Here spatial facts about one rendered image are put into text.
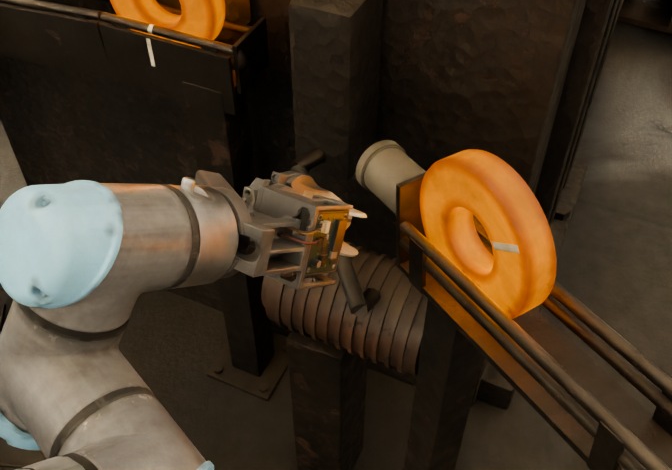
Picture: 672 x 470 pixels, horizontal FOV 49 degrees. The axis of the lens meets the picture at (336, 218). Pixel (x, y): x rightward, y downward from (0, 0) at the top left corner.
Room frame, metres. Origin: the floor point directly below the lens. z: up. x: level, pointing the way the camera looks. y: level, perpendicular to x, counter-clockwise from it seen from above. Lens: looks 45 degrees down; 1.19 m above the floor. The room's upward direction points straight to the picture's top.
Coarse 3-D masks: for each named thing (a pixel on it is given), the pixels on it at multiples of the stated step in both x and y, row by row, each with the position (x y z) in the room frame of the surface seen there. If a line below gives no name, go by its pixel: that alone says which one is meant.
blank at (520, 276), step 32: (448, 160) 0.49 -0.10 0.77; (480, 160) 0.47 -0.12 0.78; (448, 192) 0.48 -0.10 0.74; (480, 192) 0.45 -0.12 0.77; (512, 192) 0.44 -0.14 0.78; (448, 224) 0.48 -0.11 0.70; (512, 224) 0.41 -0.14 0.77; (544, 224) 0.42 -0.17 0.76; (448, 256) 0.47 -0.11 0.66; (480, 256) 0.46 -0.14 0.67; (512, 256) 0.40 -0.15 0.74; (544, 256) 0.40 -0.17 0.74; (480, 288) 0.43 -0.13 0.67; (512, 288) 0.40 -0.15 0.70; (544, 288) 0.39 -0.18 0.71
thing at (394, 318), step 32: (384, 256) 0.59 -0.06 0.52; (288, 288) 0.56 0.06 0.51; (320, 288) 0.55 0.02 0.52; (384, 288) 0.54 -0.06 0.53; (288, 320) 0.54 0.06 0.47; (320, 320) 0.53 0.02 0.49; (352, 320) 0.51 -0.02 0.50; (384, 320) 0.51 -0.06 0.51; (416, 320) 0.50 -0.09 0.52; (288, 352) 0.56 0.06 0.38; (320, 352) 0.54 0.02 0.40; (352, 352) 0.51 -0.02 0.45; (384, 352) 0.49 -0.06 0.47; (416, 352) 0.48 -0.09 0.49; (320, 384) 0.54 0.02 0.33; (352, 384) 0.56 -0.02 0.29; (320, 416) 0.54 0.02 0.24; (352, 416) 0.56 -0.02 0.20; (320, 448) 0.54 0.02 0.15; (352, 448) 0.57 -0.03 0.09
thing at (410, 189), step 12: (408, 180) 0.52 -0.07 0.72; (420, 180) 0.52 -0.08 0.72; (396, 192) 0.51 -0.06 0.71; (408, 192) 0.51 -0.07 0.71; (396, 204) 0.51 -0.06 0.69; (408, 204) 0.51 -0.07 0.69; (396, 216) 0.51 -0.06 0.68; (408, 216) 0.51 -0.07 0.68; (420, 216) 0.52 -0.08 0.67; (396, 228) 0.51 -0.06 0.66; (420, 228) 0.52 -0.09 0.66; (396, 240) 0.51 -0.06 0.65; (396, 252) 0.50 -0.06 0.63; (396, 264) 0.50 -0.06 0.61
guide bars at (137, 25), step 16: (0, 0) 0.90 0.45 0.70; (16, 0) 0.89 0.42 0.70; (32, 0) 0.88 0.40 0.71; (80, 16) 0.84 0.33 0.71; (96, 16) 0.84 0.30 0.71; (112, 16) 0.83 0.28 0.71; (160, 32) 0.80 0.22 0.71; (176, 32) 0.79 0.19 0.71; (208, 48) 0.77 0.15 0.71; (224, 48) 0.76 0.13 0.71; (240, 64) 0.75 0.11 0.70
